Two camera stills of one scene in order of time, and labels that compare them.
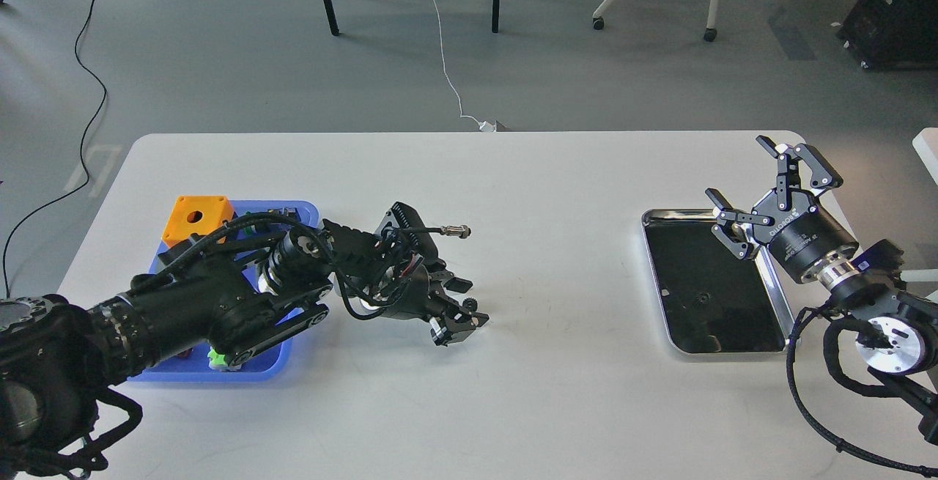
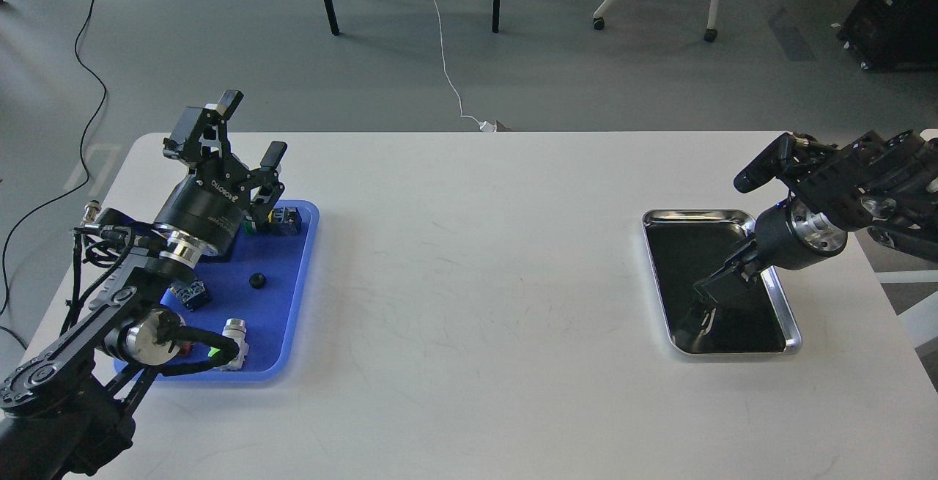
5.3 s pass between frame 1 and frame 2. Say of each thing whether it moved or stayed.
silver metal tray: stayed
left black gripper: moved
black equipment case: stayed
